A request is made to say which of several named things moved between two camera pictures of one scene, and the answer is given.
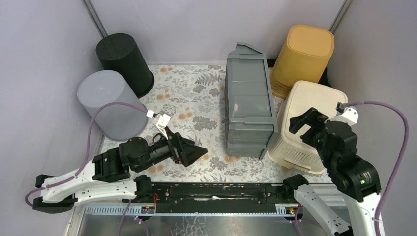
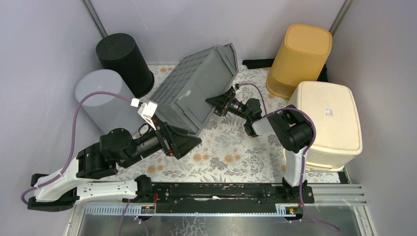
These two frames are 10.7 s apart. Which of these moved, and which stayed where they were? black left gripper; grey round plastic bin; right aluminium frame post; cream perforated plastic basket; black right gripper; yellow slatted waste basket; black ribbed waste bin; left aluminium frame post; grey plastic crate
Moved: cream perforated plastic basket; grey plastic crate; black right gripper
Stayed: right aluminium frame post; left aluminium frame post; black left gripper; black ribbed waste bin; grey round plastic bin; yellow slatted waste basket
